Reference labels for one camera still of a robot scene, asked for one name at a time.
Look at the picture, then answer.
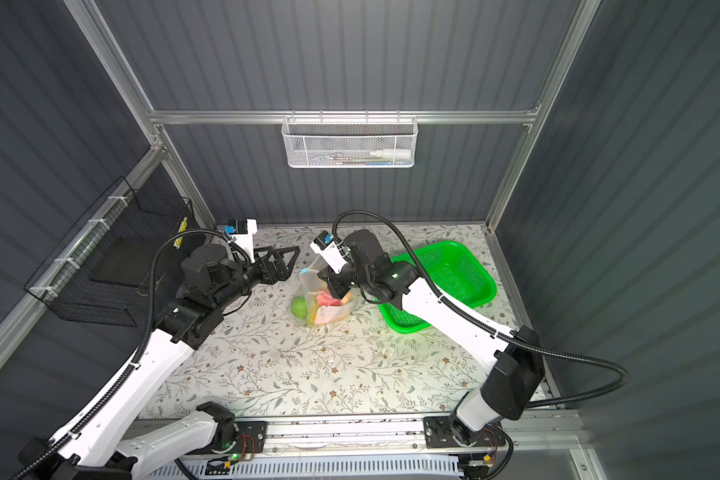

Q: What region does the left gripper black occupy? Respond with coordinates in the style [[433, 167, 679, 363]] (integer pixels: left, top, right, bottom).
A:
[[213, 243, 297, 315]]

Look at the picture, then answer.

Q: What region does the red toy fruit front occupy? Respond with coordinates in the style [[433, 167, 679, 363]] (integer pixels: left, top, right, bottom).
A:
[[316, 290, 345, 307]]

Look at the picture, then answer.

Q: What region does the clear zip top bag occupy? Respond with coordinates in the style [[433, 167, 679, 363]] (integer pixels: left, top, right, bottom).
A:
[[290, 255, 359, 327]]

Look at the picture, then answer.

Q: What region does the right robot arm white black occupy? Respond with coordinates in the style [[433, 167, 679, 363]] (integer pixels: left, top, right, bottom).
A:
[[311, 229, 545, 446]]

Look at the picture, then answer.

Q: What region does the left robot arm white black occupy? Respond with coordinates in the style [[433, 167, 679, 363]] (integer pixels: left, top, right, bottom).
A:
[[15, 242, 300, 479]]

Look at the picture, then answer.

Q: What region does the green plastic basket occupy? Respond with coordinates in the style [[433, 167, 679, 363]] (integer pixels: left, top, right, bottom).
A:
[[379, 241, 497, 334]]

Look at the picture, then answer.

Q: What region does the white bottle in basket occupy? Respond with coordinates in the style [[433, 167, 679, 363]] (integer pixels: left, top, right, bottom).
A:
[[369, 148, 413, 163]]

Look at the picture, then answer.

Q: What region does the black pad in basket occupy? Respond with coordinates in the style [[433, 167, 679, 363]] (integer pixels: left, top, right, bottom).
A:
[[89, 237, 160, 287]]

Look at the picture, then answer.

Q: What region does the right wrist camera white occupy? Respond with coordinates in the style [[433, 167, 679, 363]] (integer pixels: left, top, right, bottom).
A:
[[310, 231, 350, 274]]

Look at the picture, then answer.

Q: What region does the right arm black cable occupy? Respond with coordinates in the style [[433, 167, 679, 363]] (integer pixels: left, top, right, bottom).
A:
[[331, 209, 630, 480]]

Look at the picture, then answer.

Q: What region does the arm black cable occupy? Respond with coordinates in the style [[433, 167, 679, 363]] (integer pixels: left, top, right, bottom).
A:
[[9, 229, 241, 480], [331, 209, 630, 480]]

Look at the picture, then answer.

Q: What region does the white wire mesh basket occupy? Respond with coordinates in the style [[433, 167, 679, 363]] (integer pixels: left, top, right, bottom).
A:
[[281, 117, 419, 169]]

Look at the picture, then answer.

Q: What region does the black wire mesh basket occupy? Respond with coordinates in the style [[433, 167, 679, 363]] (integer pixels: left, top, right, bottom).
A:
[[24, 179, 202, 327]]

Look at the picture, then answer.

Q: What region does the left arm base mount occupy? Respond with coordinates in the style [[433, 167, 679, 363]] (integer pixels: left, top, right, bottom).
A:
[[188, 421, 268, 456]]

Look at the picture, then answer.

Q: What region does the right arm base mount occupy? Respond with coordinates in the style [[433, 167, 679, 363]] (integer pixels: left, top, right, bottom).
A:
[[422, 415, 507, 449]]

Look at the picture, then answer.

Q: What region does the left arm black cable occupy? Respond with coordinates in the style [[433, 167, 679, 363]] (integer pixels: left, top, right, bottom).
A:
[[9, 229, 241, 480]]

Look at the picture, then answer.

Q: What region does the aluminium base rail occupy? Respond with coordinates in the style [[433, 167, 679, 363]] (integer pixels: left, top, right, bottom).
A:
[[115, 410, 590, 467]]

